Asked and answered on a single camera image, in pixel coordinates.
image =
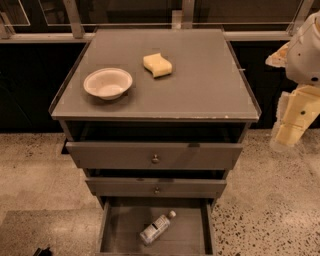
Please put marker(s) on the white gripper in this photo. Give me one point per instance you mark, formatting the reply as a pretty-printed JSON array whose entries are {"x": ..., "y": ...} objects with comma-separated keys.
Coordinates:
[{"x": 305, "y": 60}]

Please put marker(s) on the clear blue plastic bottle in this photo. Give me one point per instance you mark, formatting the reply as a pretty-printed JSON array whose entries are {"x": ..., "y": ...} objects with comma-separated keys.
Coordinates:
[{"x": 156, "y": 228}]

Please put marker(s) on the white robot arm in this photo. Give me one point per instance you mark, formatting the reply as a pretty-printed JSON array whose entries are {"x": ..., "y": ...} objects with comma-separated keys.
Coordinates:
[{"x": 300, "y": 58}]

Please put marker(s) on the grey drawer cabinet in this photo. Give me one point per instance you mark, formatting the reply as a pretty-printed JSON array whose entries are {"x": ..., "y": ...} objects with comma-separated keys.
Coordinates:
[{"x": 205, "y": 99}]

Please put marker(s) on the grey bottom drawer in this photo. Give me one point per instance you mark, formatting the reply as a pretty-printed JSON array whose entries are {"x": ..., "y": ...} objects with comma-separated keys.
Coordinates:
[{"x": 190, "y": 233}]

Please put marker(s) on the grey drawer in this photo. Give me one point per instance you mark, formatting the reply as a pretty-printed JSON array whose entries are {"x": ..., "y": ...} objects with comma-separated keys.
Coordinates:
[
  {"x": 139, "y": 155},
  {"x": 156, "y": 187},
  {"x": 190, "y": 233}
]

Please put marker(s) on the grey top drawer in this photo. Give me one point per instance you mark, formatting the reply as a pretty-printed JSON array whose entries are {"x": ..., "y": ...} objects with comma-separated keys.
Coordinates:
[{"x": 139, "y": 155}]

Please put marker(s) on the grey middle drawer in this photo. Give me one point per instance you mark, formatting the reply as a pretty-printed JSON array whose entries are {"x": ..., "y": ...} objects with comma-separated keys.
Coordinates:
[{"x": 156, "y": 187}]

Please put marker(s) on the yellow sponge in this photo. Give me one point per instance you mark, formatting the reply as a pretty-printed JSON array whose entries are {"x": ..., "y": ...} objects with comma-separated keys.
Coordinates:
[{"x": 157, "y": 65}]

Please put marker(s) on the white paper bowl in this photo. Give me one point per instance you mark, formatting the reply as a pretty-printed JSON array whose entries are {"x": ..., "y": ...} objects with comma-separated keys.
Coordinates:
[{"x": 108, "y": 83}]

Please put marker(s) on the black object on floor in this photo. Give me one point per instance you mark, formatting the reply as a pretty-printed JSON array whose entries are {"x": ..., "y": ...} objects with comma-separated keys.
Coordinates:
[{"x": 43, "y": 252}]

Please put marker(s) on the metal railing frame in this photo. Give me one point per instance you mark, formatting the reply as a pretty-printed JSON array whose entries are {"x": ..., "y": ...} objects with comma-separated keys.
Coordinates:
[{"x": 41, "y": 21}]

